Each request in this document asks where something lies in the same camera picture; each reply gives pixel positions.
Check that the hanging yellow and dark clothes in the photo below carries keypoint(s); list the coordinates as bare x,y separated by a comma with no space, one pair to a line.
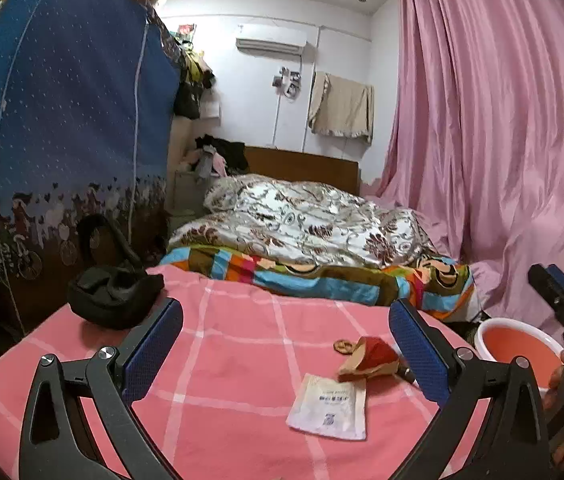
197,70

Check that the small brown snack piece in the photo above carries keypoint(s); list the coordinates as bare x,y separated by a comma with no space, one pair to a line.
343,347

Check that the white paper on wall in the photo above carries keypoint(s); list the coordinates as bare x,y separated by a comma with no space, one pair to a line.
211,110

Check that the thin white wall pipe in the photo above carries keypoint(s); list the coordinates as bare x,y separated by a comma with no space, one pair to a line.
277,120

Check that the floral patterned quilt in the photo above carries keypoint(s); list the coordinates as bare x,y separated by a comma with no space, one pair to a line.
302,225

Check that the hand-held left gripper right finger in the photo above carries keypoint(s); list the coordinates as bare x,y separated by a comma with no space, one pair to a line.
417,347

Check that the person's right hand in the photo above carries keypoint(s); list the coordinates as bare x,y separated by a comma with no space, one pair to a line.
559,377

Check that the pile of clothes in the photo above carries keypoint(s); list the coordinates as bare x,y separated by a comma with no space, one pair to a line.
222,152

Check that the white air conditioner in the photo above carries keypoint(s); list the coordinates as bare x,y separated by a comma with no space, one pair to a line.
271,41

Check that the white nightstand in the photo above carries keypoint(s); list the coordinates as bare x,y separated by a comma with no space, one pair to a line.
187,195

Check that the beige hanging towel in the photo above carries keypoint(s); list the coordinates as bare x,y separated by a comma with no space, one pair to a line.
342,107

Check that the pink checked quilt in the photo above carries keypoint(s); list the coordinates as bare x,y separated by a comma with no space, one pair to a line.
242,360

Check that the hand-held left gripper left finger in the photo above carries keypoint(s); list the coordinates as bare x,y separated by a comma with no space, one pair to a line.
154,345

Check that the black cloth bag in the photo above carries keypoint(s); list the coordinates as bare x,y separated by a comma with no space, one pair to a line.
112,292

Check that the black hanging bag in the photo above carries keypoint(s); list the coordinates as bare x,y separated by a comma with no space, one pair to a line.
187,102

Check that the white sachet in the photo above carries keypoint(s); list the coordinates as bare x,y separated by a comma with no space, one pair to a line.
327,405

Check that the small dark tube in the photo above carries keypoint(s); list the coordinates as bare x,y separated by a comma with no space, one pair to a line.
407,375

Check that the red brown wrapper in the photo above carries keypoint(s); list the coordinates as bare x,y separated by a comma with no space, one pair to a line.
372,357

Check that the blue fabric wardrobe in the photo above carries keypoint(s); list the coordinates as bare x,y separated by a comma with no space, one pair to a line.
67,135

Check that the colourful cartoon blanket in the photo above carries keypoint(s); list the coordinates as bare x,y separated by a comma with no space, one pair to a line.
322,282

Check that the wooden headboard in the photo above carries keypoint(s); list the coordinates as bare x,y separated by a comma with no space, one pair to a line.
307,167

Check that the pink curtain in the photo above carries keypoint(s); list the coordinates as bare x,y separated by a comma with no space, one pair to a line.
492,135

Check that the orange bin with white rim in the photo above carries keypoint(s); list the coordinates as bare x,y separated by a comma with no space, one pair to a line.
512,347

